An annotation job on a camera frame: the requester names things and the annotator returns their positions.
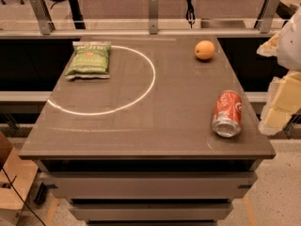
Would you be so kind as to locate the red soda can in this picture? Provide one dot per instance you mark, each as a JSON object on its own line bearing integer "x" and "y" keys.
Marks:
{"x": 227, "y": 114}

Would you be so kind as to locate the orange fruit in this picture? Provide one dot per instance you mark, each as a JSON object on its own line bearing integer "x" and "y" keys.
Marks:
{"x": 204, "y": 50}

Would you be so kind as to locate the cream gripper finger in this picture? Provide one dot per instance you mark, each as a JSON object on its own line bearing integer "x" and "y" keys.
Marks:
{"x": 283, "y": 100}
{"x": 269, "y": 48}

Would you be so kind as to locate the right metal rail bracket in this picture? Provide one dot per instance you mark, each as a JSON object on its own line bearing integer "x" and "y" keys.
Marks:
{"x": 264, "y": 22}

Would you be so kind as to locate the middle metal rail bracket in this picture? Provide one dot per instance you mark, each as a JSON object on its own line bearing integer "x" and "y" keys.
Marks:
{"x": 153, "y": 16}

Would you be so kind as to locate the cardboard box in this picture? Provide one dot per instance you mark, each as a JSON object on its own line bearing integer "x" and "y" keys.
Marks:
{"x": 16, "y": 178}

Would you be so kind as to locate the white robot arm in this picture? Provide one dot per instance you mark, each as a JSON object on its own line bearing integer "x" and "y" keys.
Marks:
{"x": 289, "y": 44}

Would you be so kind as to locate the grey drawer cabinet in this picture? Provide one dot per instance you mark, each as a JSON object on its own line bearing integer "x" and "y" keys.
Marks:
{"x": 106, "y": 198}

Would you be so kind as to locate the green jalapeno chip bag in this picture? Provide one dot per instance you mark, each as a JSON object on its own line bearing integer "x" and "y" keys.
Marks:
{"x": 91, "y": 60}

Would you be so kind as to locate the left metal rail bracket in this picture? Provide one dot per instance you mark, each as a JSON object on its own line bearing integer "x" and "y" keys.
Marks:
{"x": 43, "y": 17}

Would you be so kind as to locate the metal rail bracket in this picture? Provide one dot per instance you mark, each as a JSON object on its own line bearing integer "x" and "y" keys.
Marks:
{"x": 153, "y": 16}
{"x": 43, "y": 17}
{"x": 264, "y": 22}

